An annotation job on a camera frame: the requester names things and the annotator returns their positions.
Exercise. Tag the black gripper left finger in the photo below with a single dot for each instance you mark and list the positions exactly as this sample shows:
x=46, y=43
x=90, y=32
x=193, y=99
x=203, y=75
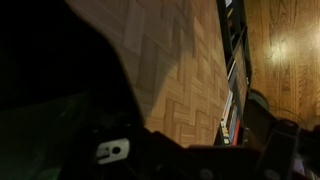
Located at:
x=113, y=150

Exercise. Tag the red spine book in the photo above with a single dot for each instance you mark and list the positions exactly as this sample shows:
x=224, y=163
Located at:
x=236, y=133

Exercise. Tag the woven bamboo basket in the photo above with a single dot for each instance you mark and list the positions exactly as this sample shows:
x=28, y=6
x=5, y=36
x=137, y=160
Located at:
x=186, y=83

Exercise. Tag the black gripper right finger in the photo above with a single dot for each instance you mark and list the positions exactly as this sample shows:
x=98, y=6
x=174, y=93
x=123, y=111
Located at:
x=278, y=150

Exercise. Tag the black cube shelf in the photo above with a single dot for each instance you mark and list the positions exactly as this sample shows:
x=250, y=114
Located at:
x=224, y=33

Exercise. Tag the blue spine book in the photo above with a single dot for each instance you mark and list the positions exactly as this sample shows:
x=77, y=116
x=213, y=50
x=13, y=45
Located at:
x=232, y=120

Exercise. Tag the dark round floor object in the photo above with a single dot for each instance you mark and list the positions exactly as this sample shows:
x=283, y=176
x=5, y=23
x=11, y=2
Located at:
x=258, y=100

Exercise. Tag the white spine book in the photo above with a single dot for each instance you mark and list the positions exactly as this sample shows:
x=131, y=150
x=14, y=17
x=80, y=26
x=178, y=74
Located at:
x=226, y=110

